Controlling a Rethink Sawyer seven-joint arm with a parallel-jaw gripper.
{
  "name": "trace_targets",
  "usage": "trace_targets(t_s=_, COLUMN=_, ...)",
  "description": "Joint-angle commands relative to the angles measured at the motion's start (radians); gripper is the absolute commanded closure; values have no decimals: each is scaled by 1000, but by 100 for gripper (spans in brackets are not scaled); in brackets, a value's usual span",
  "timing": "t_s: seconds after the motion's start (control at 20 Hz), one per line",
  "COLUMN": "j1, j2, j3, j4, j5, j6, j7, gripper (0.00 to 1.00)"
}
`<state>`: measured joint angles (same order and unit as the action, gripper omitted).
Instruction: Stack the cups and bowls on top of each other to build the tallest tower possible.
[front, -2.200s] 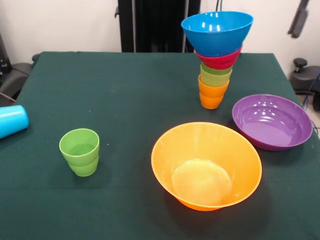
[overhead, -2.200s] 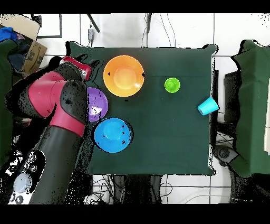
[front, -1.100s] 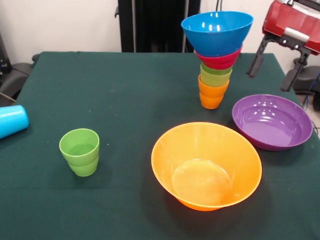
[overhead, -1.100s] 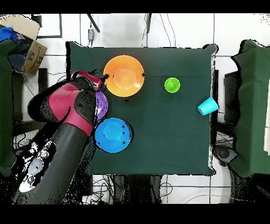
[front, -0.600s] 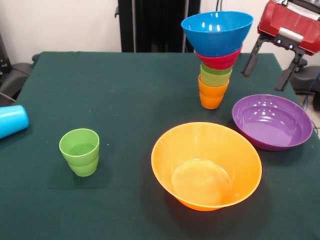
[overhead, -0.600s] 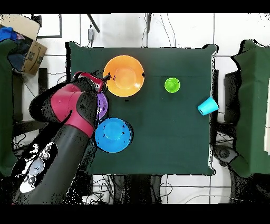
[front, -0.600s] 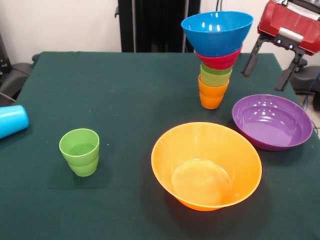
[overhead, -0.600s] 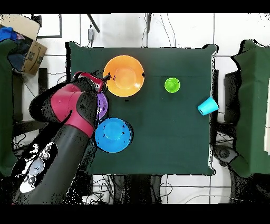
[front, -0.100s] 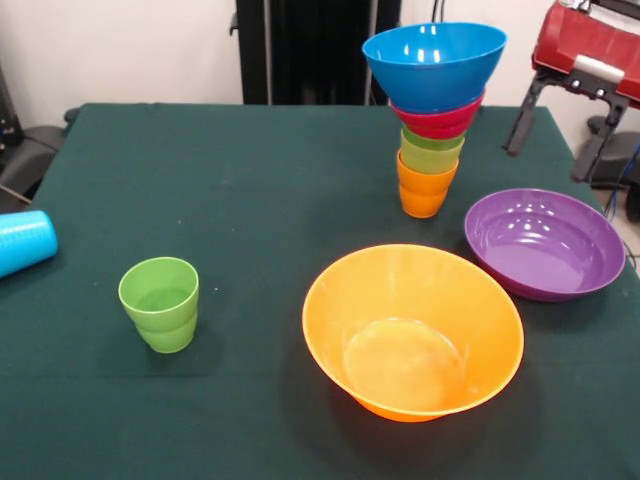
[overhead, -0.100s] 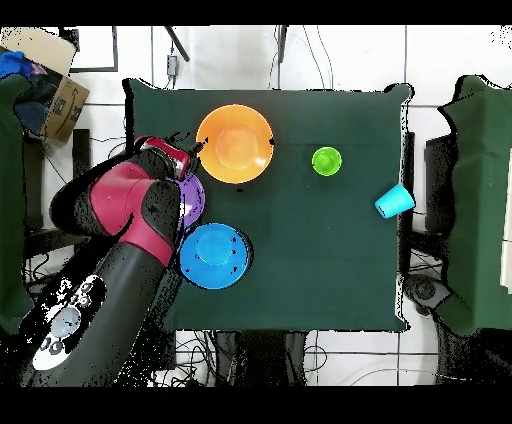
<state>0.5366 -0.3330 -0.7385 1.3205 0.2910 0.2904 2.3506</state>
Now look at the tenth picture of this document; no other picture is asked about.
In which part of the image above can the light blue bowl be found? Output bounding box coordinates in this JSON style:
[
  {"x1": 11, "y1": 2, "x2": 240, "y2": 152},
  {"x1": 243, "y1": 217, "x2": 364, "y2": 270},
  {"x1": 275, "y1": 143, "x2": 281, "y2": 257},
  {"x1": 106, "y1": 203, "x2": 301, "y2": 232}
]
[{"x1": 178, "y1": 222, "x2": 254, "y2": 290}]

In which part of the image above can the light green cup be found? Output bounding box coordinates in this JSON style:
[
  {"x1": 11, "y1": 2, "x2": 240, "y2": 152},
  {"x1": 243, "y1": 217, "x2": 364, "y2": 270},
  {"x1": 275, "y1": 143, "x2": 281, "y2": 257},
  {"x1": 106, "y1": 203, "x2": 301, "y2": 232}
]
[{"x1": 311, "y1": 146, "x2": 344, "y2": 178}]

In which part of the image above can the light blue cup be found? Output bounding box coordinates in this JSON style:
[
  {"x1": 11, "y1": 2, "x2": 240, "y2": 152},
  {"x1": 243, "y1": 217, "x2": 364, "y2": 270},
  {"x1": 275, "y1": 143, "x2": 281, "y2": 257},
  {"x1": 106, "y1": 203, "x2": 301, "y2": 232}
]
[{"x1": 374, "y1": 183, "x2": 416, "y2": 220}]

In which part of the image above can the large orange bowl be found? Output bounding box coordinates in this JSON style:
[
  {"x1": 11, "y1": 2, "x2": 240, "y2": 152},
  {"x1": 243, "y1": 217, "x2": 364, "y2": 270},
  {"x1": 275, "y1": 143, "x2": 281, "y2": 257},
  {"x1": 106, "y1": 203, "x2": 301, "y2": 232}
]
[{"x1": 195, "y1": 104, "x2": 276, "y2": 185}]

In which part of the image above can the purple bowl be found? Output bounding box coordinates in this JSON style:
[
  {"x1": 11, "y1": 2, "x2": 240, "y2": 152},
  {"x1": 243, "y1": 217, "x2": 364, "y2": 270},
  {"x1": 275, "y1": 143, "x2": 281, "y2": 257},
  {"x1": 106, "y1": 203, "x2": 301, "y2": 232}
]
[{"x1": 175, "y1": 174, "x2": 206, "y2": 231}]

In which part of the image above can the black tripod leg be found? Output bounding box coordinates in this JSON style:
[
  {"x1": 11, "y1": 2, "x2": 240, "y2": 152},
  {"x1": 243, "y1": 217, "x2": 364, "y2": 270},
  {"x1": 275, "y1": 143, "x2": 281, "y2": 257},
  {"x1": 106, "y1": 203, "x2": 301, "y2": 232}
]
[
  {"x1": 276, "y1": 25, "x2": 289, "y2": 64},
  {"x1": 163, "y1": 25, "x2": 191, "y2": 63}
]

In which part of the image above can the cardboard box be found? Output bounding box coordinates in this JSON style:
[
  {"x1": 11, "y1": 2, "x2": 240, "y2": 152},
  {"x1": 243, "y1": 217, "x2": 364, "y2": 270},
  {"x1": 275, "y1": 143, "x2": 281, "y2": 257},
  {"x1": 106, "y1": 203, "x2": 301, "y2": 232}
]
[{"x1": 0, "y1": 26, "x2": 91, "y2": 144}]

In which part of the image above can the green cloth covered table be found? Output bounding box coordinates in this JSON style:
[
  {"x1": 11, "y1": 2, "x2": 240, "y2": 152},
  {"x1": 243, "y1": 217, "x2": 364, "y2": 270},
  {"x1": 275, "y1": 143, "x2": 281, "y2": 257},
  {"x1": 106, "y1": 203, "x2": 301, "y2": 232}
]
[
  {"x1": 0, "y1": 73, "x2": 35, "y2": 335},
  {"x1": 437, "y1": 74, "x2": 512, "y2": 337}
]

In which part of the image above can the dark green tablecloth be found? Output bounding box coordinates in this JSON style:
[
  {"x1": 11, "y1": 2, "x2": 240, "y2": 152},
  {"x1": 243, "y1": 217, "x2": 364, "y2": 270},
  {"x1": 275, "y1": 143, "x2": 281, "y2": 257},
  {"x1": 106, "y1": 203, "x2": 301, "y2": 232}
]
[{"x1": 121, "y1": 77, "x2": 413, "y2": 333}]

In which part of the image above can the blue cloth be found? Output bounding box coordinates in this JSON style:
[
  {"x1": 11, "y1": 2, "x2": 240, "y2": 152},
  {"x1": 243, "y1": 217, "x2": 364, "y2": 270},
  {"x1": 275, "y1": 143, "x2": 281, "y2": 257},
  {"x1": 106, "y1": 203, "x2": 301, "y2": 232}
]
[{"x1": 0, "y1": 50, "x2": 33, "y2": 79}]

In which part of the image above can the black stool frame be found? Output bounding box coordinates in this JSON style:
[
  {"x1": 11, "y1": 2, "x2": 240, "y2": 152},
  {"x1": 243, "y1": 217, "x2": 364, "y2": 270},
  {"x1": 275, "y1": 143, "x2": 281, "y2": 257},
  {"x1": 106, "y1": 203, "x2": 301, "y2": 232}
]
[{"x1": 23, "y1": 128, "x2": 94, "y2": 257}]

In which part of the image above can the thin black frame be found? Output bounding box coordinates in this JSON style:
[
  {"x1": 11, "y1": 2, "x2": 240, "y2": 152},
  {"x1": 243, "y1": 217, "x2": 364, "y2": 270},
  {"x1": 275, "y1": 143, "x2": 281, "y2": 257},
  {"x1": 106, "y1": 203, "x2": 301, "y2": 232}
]
[{"x1": 59, "y1": 25, "x2": 120, "y2": 74}]

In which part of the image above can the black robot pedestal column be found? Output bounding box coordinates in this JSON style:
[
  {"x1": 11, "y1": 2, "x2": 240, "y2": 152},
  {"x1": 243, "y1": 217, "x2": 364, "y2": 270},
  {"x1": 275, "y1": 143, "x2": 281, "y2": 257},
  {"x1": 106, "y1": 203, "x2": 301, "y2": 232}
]
[{"x1": 213, "y1": 330, "x2": 309, "y2": 387}]

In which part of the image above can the black pedestal base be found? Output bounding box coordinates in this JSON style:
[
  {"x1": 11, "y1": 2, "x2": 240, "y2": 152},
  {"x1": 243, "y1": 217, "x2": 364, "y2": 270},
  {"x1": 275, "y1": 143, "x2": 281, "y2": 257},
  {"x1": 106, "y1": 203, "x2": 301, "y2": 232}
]
[{"x1": 401, "y1": 273, "x2": 453, "y2": 317}]

